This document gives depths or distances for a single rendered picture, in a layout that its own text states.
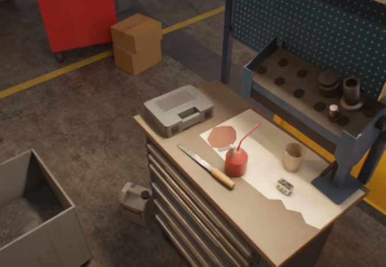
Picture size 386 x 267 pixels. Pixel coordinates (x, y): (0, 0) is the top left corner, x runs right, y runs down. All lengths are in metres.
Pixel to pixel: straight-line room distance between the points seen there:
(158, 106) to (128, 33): 1.95
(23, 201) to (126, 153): 0.85
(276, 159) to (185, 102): 0.47
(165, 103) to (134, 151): 1.27
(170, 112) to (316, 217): 0.72
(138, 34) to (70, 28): 0.72
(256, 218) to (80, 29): 2.95
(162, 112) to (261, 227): 0.65
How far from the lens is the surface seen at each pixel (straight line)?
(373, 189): 2.53
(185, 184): 1.54
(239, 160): 1.39
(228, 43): 1.77
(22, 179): 2.38
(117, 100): 3.39
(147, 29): 3.57
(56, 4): 3.76
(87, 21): 3.86
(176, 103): 1.66
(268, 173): 1.48
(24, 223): 2.27
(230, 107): 1.75
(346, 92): 1.24
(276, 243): 1.31
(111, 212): 2.55
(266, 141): 1.60
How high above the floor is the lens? 2.05
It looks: 42 degrees down
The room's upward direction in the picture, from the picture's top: straight up
